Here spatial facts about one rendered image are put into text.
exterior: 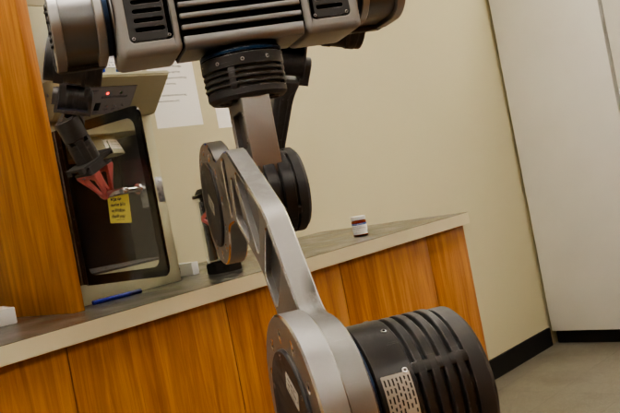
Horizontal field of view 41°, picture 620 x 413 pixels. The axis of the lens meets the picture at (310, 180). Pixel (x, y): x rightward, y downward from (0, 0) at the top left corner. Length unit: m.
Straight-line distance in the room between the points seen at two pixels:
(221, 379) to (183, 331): 0.17
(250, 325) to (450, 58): 2.58
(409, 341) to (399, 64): 3.22
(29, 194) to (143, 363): 0.51
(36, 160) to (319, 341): 1.36
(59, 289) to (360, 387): 1.36
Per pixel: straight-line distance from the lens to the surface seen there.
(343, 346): 0.87
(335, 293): 2.41
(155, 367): 1.99
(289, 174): 1.32
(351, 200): 3.60
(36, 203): 2.14
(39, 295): 2.20
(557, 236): 4.79
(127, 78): 2.23
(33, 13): 2.27
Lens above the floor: 1.13
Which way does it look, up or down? level
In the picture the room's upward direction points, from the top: 11 degrees counter-clockwise
